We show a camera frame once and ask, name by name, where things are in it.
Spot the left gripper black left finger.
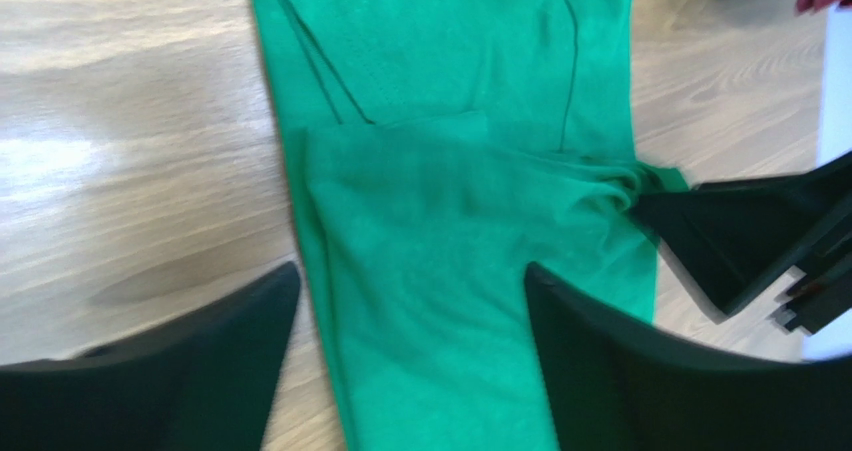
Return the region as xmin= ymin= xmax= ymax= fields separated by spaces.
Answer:
xmin=1 ymin=262 xmax=301 ymax=450

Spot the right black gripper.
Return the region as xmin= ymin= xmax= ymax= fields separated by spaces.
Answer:
xmin=630 ymin=154 xmax=851 ymax=334

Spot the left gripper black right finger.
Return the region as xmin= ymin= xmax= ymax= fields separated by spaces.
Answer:
xmin=524 ymin=263 xmax=851 ymax=450

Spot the green t shirt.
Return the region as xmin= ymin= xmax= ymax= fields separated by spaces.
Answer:
xmin=252 ymin=0 xmax=685 ymax=450

